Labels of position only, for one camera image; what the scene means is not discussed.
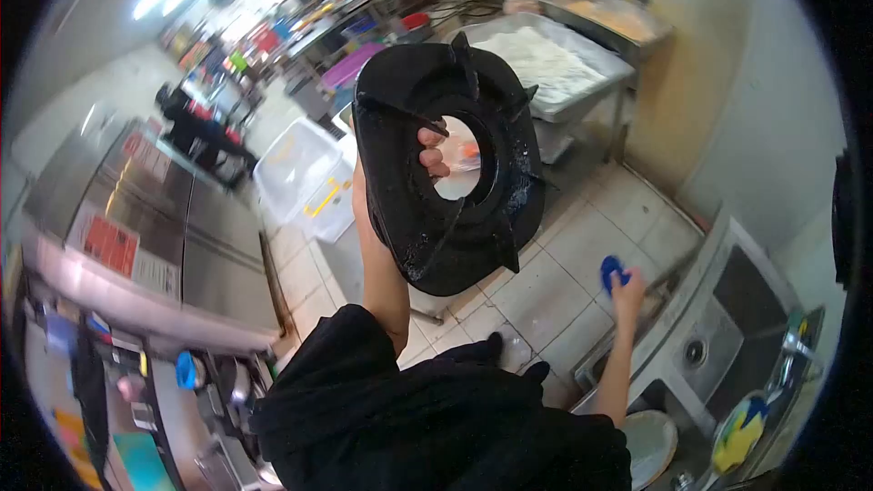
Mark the stainless steel sink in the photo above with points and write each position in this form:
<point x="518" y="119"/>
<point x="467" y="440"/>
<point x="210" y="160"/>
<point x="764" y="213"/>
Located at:
<point x="723" y="327"/>

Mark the black cast iron stove grate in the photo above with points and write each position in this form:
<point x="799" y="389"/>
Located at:
<point x="436" y="238"/>

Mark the person's body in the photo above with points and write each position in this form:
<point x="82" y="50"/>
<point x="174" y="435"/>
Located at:
<point x="436" y="423"/>

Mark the person's right hand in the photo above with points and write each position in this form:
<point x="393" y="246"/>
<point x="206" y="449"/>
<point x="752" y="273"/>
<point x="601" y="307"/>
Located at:
<point x="629" y="294"/>

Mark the person's left fingers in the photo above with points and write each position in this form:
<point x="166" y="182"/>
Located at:
<point x="434" y="162"/>

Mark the person's right fingers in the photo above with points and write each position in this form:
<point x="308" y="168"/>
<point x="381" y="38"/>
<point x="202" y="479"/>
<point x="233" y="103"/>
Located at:
<point x="617" y="281"/>

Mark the blue cup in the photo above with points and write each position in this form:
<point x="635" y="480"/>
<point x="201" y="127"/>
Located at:
<point x="185" y="369"/>

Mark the person's left hand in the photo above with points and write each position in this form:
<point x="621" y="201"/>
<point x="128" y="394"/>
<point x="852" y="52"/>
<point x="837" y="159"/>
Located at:
<point x="434" y="162"/>

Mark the steel faucet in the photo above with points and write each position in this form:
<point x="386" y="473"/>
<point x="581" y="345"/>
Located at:
<point x="798" y="348"/>

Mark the yellow and blue sponge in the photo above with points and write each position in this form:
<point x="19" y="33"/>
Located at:
<point x="740" y="433"/>

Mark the steel table with food trays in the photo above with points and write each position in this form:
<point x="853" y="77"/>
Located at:
<point x="559" y="61"/>

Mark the white plate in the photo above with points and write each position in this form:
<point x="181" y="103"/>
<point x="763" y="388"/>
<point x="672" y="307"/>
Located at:
<point x="648" y="447"/>

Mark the cluttered steel counter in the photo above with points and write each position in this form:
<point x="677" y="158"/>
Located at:
<point x="136" y="416"/>

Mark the purple plastic lid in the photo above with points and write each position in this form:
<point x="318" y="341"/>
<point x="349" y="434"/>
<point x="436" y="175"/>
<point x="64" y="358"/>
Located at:
<point x="349" y="65"/>

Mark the stainless steel refrigerator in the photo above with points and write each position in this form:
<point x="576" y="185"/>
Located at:
<point x="170" y="232"/>

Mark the person's legs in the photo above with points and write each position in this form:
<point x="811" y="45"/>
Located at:
<point x="537" y="372"/>

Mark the clear plastic storage box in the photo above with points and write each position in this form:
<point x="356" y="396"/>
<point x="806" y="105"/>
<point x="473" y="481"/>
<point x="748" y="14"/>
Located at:
<point x="300" y="170"/>

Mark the blue scrubber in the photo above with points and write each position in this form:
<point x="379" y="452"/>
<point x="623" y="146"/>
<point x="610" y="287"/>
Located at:
<point x="610" y="267"/>

